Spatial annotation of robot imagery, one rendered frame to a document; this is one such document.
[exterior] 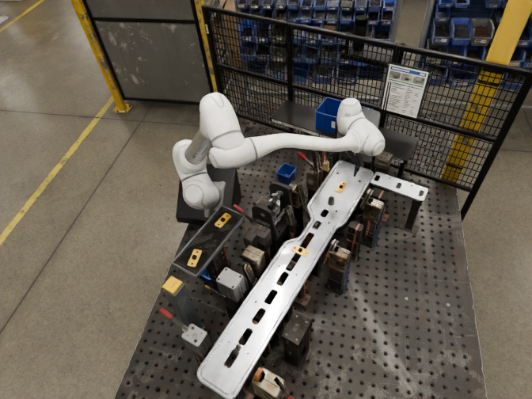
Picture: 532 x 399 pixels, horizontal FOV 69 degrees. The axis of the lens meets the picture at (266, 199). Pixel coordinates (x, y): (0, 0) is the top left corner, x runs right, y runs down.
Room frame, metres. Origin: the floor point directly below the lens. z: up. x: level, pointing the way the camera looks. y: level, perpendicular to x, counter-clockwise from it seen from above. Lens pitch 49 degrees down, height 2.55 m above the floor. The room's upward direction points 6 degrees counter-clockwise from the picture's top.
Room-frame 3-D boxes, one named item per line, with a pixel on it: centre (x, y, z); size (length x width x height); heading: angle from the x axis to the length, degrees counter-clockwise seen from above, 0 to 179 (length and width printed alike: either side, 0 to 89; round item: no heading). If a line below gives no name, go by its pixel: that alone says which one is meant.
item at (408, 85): (1.78, -0.82, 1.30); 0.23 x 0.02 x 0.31; 54
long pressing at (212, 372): (0.99, -0.13, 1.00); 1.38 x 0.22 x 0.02; 144
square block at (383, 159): (1.53, -0.68, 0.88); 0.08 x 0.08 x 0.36; 54
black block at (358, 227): (1.13, -0.44, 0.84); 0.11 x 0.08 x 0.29; 54
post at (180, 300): (0.82, 0.42, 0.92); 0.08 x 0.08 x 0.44; 54
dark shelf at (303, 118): (1.86, -0.51, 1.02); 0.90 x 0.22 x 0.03; 54
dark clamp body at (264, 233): (1.10, 0.04, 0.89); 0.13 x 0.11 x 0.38; 54
